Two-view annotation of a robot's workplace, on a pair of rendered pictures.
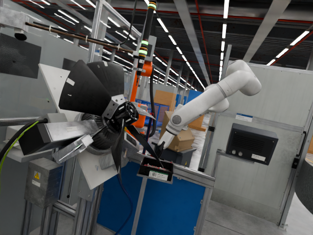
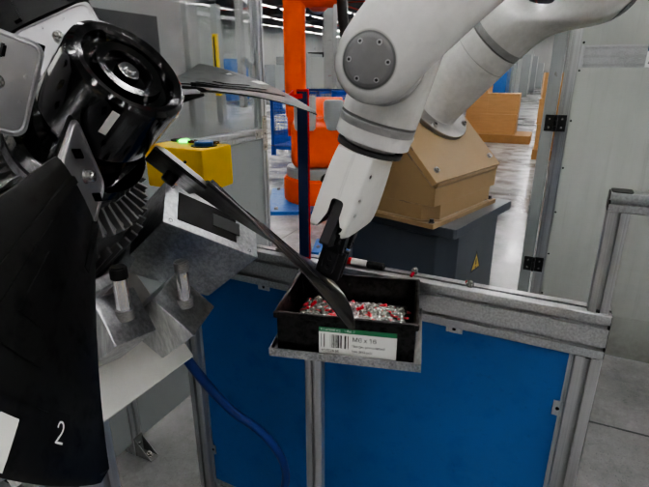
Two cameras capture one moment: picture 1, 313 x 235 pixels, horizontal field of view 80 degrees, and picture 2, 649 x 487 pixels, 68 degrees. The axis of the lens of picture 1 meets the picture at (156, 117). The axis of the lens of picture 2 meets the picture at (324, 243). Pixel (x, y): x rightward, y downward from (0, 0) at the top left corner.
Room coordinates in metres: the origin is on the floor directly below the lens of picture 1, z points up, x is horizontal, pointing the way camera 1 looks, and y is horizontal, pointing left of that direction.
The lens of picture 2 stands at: (0.51, -0.12, 1.22)
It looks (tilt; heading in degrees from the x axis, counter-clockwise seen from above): 20 degrees down; 8
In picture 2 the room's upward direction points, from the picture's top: straight up
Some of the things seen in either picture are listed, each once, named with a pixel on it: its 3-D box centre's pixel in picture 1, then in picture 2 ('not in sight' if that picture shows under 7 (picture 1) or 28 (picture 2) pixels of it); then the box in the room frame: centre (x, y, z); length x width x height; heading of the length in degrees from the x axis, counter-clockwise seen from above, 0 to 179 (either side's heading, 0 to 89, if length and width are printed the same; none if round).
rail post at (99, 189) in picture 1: (99, 194); (202, 399); (1.53, 0.35, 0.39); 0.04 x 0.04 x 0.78; 71
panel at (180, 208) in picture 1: (145, 206); (349, 431); (1.40, -0.06, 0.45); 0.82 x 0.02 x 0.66; 71
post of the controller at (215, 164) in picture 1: (216, 163); (608, 252); (1.26, -0.47, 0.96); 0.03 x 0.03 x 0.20; 71
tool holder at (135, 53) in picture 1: (139, 62); not in sight; (1.08, 0.16, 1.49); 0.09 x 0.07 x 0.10; 106
